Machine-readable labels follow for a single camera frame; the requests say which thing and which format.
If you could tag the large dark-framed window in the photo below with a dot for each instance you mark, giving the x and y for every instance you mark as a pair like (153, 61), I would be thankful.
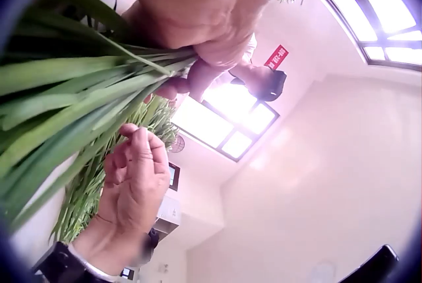
(379, 12)

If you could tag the pile of thin green chives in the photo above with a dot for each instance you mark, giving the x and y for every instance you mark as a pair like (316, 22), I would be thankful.
(95, 180)

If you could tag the round wall fan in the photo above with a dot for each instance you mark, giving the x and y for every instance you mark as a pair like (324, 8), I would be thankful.
(179, 144)

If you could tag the white air conditioner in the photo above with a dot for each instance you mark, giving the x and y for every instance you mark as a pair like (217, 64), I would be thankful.
(169, 213)

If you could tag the black flat object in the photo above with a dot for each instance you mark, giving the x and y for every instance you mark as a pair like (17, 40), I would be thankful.
(369, 266)

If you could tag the dark framed wall screen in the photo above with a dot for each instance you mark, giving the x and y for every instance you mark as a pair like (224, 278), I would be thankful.
(174, 177)

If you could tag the black wrist band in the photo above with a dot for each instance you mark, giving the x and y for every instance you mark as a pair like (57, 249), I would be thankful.
(61, 261)

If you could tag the red wall sign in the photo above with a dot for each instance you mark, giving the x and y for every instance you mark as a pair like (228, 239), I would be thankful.
(276, 56)

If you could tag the person's right hand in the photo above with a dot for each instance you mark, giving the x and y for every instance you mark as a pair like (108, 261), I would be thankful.
(138, 190)

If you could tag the bunch of broad green chives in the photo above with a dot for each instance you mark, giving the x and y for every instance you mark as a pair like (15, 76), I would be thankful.
(75, 85)

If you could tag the person's right thumb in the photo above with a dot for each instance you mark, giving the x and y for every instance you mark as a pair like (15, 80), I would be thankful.
(153, 154)

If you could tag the person's left hand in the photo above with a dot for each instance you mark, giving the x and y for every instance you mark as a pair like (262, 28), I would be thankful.
(197, 9)

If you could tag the small dark-framed window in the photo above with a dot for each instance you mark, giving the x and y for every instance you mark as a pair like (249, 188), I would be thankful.
(227, 124)

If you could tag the person's left fingers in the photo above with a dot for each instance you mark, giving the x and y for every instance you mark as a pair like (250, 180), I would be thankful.
(199, 77)

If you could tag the person's right fingers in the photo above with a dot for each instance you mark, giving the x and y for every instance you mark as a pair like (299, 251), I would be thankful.
(118, 167)

